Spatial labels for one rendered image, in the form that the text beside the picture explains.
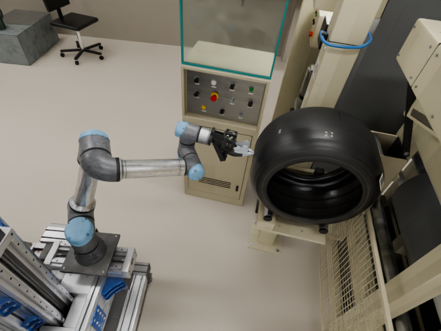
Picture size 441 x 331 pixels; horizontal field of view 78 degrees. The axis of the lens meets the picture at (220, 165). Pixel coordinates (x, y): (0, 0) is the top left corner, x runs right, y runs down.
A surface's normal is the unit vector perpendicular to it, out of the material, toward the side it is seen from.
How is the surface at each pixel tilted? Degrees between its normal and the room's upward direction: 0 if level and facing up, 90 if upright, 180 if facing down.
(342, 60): 90
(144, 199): 0
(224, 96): 90
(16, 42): 90
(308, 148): 46
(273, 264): 0
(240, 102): 90
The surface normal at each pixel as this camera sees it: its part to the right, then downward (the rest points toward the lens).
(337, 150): -0.06, -0.03
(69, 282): 0.07, -0.69
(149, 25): -0.07, 0.72
